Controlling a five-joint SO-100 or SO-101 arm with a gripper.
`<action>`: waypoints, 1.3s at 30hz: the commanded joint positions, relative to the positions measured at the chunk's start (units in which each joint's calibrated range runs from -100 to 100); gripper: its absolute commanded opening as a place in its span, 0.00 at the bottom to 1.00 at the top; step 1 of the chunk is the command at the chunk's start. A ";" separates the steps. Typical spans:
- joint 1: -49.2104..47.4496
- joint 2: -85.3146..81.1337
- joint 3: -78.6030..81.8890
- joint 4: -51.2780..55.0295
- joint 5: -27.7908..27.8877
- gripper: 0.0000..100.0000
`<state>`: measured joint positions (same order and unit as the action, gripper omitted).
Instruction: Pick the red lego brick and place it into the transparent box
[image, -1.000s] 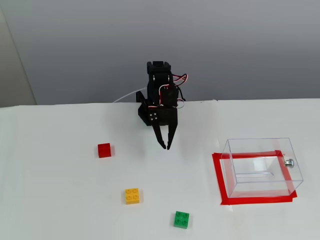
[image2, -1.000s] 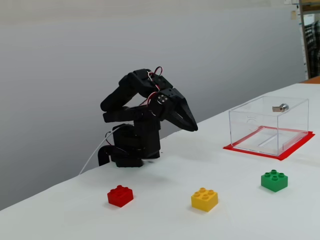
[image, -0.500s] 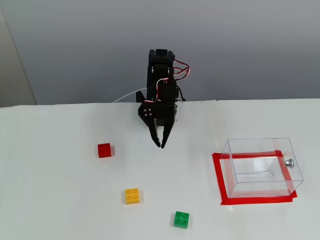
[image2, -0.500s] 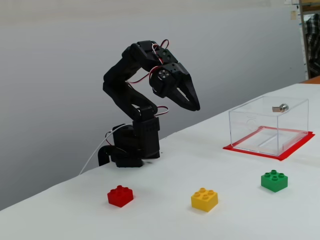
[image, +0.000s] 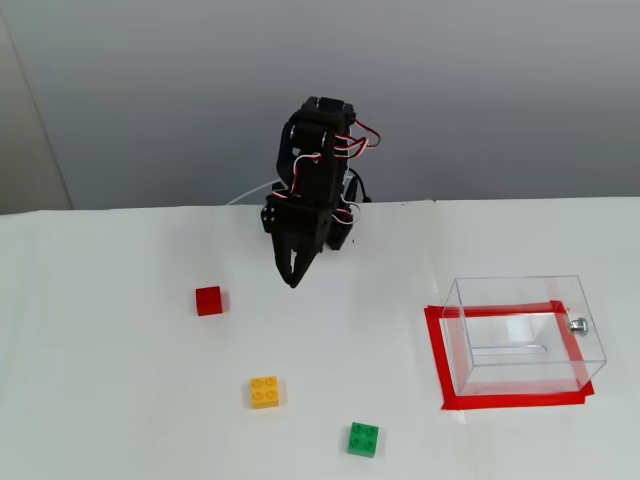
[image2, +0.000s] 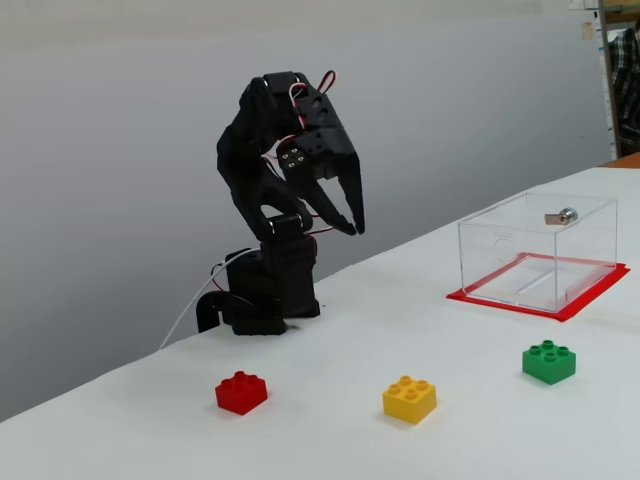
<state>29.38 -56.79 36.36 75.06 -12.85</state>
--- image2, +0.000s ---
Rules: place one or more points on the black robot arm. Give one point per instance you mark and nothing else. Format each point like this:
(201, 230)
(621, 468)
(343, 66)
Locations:
(250, 165)

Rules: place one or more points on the brown wooden desk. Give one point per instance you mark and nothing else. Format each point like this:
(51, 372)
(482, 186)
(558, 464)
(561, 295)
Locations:
(627, 160)

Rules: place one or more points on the silver box lock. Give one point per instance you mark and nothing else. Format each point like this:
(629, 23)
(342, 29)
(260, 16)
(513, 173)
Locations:
(567, 215)

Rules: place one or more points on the small paper label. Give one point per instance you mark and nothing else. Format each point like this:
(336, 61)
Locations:
(576, 4)
(587, 31)

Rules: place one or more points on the person in plaid shirt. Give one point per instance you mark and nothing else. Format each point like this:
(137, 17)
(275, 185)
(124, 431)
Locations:
(627, 90)

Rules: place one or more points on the red tape frame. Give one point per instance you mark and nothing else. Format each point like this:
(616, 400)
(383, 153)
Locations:
(595, 291)

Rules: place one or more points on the yellow lego brick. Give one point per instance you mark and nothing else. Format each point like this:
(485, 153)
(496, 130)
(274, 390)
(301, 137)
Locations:
(409, 402)

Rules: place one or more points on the black table clamp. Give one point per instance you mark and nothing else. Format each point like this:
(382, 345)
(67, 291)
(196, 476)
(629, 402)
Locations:
(205, 312)

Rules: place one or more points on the transparent plastic box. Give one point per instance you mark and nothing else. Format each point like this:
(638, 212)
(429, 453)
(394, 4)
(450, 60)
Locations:
(505, 260)

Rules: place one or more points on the red lego brick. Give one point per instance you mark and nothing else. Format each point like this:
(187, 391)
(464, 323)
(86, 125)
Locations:
(240, 395)

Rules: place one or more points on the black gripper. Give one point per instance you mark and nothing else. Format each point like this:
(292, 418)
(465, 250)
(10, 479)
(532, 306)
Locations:
(331, 150)

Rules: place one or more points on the green lego brick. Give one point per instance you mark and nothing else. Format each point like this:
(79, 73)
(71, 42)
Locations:
(548, 364)

